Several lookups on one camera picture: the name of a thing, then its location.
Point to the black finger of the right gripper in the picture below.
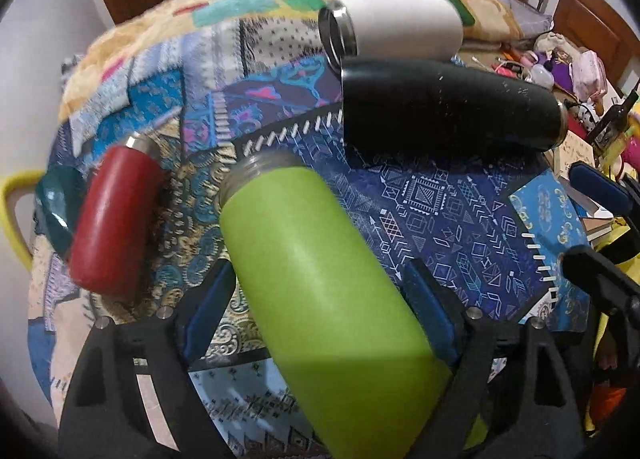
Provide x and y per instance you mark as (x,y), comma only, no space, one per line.
(608,287)

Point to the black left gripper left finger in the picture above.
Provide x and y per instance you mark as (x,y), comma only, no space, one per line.
(104,414)

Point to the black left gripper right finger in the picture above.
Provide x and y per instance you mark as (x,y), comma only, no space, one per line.
(509,394)

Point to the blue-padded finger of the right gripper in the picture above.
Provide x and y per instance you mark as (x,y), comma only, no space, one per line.
(594,185)

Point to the green metal bottle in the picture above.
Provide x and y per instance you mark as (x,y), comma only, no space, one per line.
(353,354)

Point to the dark teal cup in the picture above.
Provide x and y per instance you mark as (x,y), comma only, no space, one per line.
(59,196)

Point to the dark glass bottle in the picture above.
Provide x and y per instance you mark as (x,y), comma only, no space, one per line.
(612,123)

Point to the pink pouch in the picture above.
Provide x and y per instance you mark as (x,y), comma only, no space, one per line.
(589,77)

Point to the blue patchwork bed cloth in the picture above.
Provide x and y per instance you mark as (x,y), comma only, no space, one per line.
(491,230)

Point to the purple plush toy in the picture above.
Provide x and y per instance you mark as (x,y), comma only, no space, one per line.
(559,70)

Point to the red metal bottle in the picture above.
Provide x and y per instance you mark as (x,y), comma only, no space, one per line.
(115,219)

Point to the wooden bed headboard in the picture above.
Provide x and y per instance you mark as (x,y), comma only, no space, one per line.
(595,24)

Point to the black metal bottle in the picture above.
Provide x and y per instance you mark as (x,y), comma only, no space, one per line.
(445,111)

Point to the white metal bottle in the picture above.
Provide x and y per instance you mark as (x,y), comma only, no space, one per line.
(389,29)

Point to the yellow chair frame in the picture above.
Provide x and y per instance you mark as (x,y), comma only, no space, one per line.
(11,184)

